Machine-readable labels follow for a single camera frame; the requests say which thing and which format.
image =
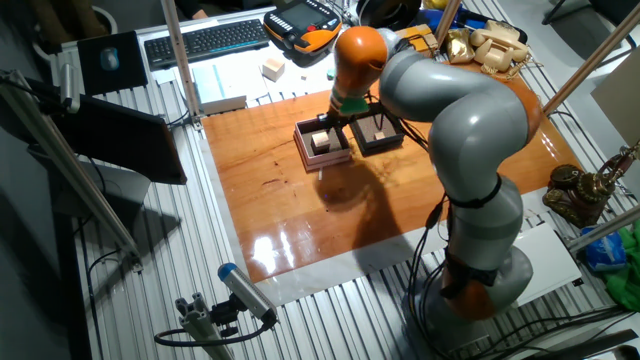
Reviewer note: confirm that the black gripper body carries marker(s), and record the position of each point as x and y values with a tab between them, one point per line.
337	119

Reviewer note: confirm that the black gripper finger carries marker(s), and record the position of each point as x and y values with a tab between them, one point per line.
322	119

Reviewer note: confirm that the large wooden cube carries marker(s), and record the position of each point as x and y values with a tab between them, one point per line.
321	141

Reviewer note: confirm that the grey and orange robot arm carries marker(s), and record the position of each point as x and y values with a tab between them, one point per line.
465	125

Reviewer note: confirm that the person's right forearm dark sleeve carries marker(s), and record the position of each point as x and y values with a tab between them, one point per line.
185	6

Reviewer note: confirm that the pink open box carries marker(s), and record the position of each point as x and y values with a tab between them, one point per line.
322	163

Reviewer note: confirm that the dark blue open box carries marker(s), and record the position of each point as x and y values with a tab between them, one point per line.
380	148

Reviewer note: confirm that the white closed box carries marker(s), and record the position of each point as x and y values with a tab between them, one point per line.
220	92

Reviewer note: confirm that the crinkled gold object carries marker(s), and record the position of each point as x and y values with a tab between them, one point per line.
460	46

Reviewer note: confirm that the blue plastic object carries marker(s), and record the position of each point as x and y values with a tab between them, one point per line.
440	17

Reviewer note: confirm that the person's right hand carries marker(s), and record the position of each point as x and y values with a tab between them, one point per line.
201	14

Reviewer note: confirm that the small wooden cube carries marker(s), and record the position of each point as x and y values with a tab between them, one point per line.
379	135

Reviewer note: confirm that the pale wooden cube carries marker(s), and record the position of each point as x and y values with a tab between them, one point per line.
273	69

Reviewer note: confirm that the orange and black teach pendant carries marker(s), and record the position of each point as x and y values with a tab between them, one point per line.
302	25

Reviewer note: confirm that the black round device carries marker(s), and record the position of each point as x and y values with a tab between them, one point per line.
390	12

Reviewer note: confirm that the black keyboard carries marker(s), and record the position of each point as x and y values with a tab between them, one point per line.
205	42

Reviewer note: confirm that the cream vintage telephone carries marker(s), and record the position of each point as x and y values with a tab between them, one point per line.
500	47

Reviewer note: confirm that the black monitor panel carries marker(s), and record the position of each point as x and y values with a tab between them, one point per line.
125	140

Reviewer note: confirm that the black mouse pad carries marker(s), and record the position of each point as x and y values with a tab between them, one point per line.
130	65

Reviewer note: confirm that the blue grey computer mouse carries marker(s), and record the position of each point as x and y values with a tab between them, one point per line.
109	59

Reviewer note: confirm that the white round bucket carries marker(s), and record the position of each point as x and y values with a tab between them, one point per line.
105	15

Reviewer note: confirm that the antique brass telephone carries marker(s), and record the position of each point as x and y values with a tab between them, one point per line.
582	192

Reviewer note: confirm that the black chair base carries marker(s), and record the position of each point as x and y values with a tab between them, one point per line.
595	10

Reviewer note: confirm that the beige panel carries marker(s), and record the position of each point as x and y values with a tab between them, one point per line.
620	95

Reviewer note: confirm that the blue wipes pack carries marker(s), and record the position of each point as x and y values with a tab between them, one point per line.
605	250

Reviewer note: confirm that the green cloth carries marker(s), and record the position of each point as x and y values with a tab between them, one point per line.
625	285

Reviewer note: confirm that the black flat bar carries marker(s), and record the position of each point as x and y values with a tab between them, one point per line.
580	347

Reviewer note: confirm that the aluminium frame pole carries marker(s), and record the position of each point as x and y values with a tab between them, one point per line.
447	20
65	165
600	47
605	227
180	65

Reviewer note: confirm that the grey camera with blue end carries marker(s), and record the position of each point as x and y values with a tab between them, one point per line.
245	290

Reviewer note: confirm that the aluminium profile camera stand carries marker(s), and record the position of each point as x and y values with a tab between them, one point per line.
200	325

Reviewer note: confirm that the silver camera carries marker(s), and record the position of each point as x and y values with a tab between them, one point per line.
70	87

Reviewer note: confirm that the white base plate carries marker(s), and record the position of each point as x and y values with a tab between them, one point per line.
555	260

